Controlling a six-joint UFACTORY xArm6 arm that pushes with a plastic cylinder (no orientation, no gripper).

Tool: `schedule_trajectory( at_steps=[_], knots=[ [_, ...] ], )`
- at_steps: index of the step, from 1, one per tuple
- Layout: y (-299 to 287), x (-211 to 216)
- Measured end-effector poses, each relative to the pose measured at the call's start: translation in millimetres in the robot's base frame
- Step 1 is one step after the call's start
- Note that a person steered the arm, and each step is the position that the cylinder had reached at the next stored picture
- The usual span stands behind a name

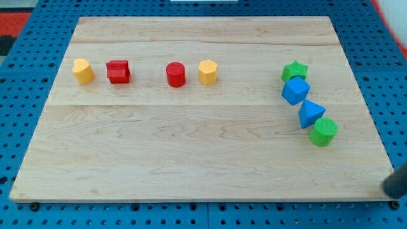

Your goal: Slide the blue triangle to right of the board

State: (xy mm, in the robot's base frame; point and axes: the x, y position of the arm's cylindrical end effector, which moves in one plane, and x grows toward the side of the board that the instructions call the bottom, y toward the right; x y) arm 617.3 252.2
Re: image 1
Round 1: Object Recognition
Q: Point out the blue triangle block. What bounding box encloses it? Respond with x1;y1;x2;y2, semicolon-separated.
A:
298;99;326;128

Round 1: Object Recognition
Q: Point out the wooden board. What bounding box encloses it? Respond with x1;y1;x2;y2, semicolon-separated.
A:
10;17;393;203

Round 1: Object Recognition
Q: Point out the yellow hexagon block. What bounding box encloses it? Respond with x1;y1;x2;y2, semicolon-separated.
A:
198;60;217;85

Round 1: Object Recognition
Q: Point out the red cylinder block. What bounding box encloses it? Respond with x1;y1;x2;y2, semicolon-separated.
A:
165;62;186;88

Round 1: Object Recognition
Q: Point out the blue cube block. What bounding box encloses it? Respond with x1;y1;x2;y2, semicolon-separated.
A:
281;76;310;106

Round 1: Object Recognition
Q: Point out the red arrow-shaped block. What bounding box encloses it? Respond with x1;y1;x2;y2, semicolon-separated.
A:
106;60;130;84

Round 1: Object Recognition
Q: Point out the green star block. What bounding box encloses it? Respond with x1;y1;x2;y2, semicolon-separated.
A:
281;60;309;82

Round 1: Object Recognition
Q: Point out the green cylinder block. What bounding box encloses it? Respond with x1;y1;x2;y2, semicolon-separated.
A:
309;117;338;147

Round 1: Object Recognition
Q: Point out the yellow heart block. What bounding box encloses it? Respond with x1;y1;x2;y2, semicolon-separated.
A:
72;59;95;85

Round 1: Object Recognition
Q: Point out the blue perforated base mat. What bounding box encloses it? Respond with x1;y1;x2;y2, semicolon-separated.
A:
1;1;406;228

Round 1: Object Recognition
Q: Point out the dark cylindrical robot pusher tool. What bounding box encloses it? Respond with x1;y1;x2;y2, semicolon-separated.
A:
382;163;406;199

